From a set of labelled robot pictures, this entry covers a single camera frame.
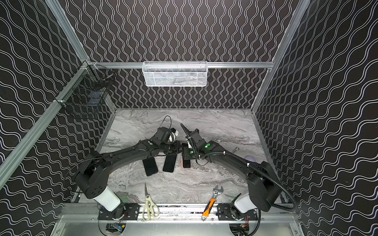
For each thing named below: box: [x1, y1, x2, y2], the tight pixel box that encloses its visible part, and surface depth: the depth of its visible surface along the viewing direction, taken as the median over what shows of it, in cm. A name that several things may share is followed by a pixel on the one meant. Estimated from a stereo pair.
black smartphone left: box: [142, 156, 159, 177], surface depth 89 cm
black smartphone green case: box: [162, 153, 178, 173], surface depth 92 cm
